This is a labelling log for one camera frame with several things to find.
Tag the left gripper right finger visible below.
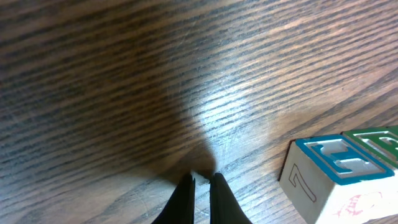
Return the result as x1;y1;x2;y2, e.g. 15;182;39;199
210;172;251;224

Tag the dotted pattern wooden block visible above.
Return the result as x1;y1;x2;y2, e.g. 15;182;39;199
342;125;397;173

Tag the brown animal wooden block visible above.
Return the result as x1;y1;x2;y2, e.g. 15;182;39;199
279;134;397;223

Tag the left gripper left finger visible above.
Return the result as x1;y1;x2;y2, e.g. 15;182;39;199
152;174;195;224

